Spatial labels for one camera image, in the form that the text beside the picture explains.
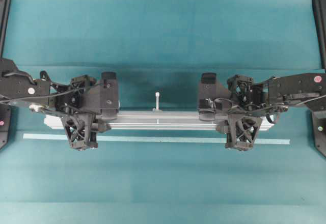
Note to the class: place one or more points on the black right frame post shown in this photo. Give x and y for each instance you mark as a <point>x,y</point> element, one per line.
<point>319,17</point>

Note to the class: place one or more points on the large aluminium extrusion rail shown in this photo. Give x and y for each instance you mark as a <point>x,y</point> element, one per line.
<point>162,120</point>

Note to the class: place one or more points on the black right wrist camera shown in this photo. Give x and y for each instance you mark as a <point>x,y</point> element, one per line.
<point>213,98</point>

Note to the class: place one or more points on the black frame post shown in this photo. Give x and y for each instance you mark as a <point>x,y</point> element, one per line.
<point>319,17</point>
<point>4,14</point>

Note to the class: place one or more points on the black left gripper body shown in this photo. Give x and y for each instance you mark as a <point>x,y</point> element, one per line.
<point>82,95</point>

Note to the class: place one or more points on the teal table cloth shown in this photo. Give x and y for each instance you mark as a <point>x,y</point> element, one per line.
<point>165,46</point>

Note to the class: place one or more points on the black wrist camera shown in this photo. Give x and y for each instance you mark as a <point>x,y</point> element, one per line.
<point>213,98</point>
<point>103,99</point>

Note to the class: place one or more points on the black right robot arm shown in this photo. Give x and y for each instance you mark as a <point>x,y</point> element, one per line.
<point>268,99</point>

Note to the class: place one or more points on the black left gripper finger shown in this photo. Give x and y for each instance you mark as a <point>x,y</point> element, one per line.
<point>78,128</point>
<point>108,79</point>

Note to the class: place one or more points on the light blue tape strip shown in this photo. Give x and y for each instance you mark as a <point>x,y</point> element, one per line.
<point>156,139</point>

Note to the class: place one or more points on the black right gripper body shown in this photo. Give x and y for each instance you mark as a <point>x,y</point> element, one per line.
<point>249,95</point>

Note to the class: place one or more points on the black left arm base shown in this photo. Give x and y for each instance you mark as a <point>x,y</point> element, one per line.
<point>5,118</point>

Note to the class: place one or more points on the black left frame post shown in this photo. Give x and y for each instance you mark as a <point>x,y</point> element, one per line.
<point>4,14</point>

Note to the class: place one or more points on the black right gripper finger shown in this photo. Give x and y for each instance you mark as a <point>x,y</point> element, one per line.
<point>241,131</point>

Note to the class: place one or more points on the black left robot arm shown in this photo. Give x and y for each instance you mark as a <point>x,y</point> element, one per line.
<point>18,88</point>

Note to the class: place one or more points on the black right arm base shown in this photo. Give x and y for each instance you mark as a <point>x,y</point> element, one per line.
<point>319,132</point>

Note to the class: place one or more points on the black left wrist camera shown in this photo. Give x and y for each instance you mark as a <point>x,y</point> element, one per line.
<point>103,99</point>

